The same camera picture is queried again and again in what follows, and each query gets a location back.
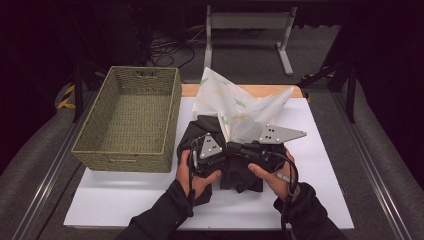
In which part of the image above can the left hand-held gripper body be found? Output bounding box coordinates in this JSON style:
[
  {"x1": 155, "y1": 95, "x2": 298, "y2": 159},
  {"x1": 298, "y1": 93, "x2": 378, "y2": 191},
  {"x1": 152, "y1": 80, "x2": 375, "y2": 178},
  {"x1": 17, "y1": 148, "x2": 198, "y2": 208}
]
[{"x1": 190, "y1": 132, "x2": 232, "y2": 178}]

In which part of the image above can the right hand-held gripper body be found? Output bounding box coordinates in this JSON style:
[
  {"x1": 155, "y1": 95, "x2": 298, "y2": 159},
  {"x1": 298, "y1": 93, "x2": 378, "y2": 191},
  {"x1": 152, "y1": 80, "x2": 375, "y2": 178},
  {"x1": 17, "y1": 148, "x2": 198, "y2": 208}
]
[{"x1": 233, "y1": 124, "x2": 308, "y2": 173}]

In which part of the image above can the dark cloth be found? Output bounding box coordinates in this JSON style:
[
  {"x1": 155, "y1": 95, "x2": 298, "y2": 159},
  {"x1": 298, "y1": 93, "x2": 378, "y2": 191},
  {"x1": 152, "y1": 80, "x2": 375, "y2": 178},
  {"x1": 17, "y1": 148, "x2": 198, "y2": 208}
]
[{"x1": 176, "y1": 114, "x2": 288, "y2": 207}]

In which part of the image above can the leaf print laundry bag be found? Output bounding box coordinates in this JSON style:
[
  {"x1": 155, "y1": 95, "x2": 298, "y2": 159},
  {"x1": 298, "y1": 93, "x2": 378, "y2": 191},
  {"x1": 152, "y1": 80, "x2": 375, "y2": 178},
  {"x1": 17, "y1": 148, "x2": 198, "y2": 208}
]
[{"x1": 191, "y1": 66, "x2": 296, "y2": 145}]

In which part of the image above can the green woven basket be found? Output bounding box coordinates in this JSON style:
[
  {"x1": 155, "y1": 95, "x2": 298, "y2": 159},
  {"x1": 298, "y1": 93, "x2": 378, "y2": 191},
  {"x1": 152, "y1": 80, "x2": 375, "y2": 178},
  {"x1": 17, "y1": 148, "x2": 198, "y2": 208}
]
[{"x1": 71, "y1": 65, "x2": 183, "y2": 174}]

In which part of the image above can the person's left hand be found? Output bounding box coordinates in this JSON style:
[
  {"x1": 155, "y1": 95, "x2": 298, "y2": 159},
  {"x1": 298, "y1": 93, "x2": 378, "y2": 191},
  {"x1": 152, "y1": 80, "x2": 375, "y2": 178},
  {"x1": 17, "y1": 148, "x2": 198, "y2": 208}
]
[{"x1": 175, "y1": 149, "x2": 223, "y2": 201}]

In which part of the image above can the person's right hand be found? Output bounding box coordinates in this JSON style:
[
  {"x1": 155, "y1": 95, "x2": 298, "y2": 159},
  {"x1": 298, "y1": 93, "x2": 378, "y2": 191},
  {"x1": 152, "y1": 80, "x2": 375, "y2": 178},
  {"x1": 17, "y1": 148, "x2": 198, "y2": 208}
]
[{"x1": 247, "y1": 149, "x2": 298, "y2": 203}]

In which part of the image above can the wooden table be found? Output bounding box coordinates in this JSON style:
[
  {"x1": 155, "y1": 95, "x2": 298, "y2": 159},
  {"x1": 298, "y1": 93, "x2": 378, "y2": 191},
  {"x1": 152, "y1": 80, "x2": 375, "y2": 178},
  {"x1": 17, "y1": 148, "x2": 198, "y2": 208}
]
[{"x1": 181, "y1": 83, "x2": 305, "y2": 99}]

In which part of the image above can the black metal stand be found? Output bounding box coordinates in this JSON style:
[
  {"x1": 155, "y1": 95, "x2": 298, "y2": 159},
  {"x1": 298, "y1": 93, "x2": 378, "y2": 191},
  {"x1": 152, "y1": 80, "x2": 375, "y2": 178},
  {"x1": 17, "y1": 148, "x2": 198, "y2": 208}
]
[
  {"x1": 72, "y1": 61, "x2": 108, "y2": 123},
  {"x1": 297, "y1": 59, "x2": 358, "y2": 124}
]

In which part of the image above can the white board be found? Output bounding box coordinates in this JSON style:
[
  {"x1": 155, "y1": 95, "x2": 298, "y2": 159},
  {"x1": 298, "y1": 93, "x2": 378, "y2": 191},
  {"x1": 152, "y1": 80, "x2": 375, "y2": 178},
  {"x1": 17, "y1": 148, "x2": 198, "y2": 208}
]
[{"x1": 63, "y1": 97, "x2": 355, "y2": 231}]

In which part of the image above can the white metal stand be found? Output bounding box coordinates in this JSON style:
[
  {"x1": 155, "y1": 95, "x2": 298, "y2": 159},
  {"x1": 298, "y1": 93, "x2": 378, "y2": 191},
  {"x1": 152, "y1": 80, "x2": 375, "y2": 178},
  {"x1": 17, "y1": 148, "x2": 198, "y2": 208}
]
[{"x1": 202, "y1": 4, "x2": 298, "y2": 77}]

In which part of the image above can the yellow black hazard tape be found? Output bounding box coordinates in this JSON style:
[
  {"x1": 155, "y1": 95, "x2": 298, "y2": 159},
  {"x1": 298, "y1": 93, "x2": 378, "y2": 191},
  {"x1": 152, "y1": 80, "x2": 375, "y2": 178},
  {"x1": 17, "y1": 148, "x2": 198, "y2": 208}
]
[{"x1": 56, "y1": 83, "x2": 77, "y2": 111}]

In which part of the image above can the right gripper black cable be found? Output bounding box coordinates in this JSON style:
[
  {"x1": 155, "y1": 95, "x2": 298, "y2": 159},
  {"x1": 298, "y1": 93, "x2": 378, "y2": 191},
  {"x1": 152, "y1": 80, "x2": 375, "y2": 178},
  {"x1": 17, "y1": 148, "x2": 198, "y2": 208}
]
[{"x1": 265, "y1": 151, "x2": 302, "y2": 240}]

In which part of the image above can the aluminium rail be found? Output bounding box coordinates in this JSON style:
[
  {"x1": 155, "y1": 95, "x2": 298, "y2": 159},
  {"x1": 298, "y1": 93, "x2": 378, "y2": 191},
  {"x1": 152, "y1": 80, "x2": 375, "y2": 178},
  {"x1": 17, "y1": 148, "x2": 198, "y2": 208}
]
[
  {"x1": 11, "y1": 92, "x2": 98, "y2": 240},
  {"x1": 332, "y1": 89, "x2": 415, "y2": 240}
]

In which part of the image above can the bundle of floor cables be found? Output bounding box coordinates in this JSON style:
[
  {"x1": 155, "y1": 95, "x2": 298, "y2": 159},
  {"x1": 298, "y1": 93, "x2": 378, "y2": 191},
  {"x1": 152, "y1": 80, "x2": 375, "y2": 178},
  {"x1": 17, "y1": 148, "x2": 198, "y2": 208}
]
[{"x1": 145, "y1": 25, "x2": 208, "y2": 68}]

